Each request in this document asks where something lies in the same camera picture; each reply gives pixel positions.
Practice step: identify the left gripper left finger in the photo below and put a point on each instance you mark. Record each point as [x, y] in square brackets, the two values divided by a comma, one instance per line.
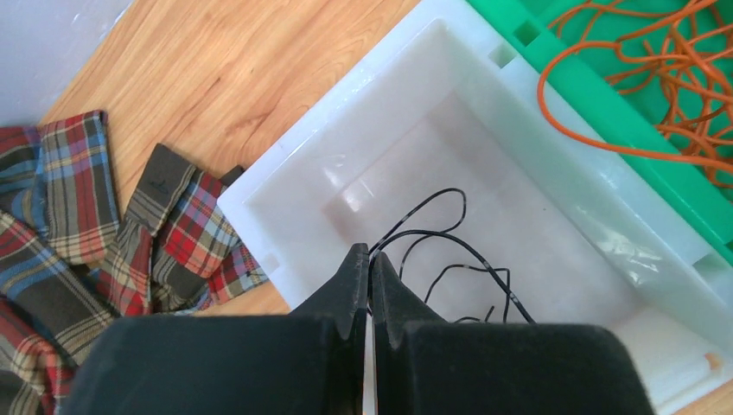
[310, 361]

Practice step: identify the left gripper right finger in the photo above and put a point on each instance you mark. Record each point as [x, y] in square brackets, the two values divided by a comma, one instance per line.
[426, 365]

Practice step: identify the white plastic bin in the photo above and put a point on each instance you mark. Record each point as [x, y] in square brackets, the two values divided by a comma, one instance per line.
[438, 126]

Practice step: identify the plaid cloth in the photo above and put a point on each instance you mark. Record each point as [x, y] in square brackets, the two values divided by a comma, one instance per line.
[72, 262]

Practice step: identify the green plastic bin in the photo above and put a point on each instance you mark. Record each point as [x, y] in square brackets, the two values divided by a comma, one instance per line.
[618, 120]

